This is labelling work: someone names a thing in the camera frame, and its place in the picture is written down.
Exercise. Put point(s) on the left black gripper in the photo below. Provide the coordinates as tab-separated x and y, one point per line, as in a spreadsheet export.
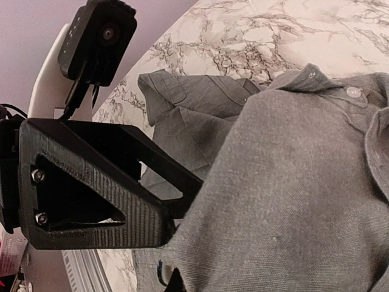
71	196

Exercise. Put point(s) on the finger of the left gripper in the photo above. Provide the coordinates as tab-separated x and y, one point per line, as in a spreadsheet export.
123	143

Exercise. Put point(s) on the grey button-up shirt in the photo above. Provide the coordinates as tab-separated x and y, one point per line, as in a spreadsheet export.
295	194

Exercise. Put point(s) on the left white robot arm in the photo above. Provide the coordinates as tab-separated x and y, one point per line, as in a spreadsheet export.
49	93

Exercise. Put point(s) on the front aluminium rail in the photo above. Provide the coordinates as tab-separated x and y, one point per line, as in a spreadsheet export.
85	271

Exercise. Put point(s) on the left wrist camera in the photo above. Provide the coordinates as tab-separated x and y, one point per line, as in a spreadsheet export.
94	47

